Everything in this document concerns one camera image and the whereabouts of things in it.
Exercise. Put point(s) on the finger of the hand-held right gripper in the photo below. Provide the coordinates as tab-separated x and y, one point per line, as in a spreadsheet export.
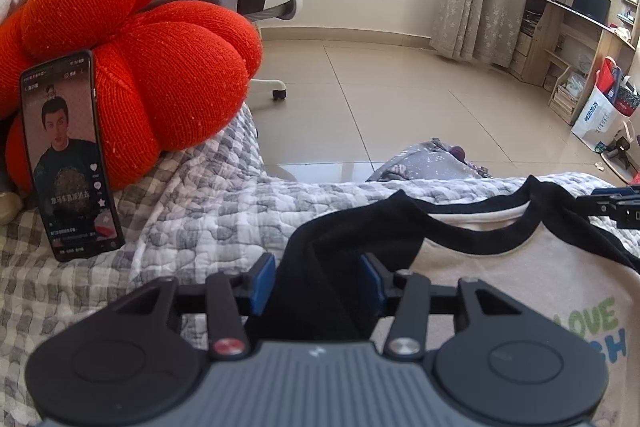
627	207

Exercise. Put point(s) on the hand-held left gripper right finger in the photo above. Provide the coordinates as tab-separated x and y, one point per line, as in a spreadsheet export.
372	282

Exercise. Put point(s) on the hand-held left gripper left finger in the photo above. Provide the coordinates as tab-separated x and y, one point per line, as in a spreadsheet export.
262	284

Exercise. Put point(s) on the cream shirt with black sleeves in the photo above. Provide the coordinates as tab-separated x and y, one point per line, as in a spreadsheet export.
500	267

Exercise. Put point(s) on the black floor stand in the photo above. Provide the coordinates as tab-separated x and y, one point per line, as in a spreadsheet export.
620	152

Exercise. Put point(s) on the white shopping bag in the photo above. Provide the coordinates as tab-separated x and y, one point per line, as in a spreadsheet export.
595	122

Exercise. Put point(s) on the grey checked quilt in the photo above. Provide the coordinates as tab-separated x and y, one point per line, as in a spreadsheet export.
200	217

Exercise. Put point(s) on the dark patterned bag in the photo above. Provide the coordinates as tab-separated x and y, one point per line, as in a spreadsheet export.
627	99

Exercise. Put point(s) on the small wooden rack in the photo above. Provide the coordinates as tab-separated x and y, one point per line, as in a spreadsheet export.
567	97

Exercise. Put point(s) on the red bag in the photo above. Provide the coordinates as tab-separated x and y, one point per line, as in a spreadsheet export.
606	77

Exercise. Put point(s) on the grey speckled cloth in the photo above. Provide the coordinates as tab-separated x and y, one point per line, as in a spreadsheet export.
430	162

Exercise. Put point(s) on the black laptop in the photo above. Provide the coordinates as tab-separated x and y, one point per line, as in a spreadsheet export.
591	4

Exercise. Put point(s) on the wooden desk with shelves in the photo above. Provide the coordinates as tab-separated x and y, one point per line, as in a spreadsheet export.
550	7

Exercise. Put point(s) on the red pumpkin cushion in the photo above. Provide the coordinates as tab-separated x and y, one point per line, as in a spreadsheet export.
165	82

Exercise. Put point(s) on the black smartphone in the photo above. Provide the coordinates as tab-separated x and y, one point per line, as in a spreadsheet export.
70	157

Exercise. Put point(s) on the blue plush toy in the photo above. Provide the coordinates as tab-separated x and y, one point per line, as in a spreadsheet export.
9	209

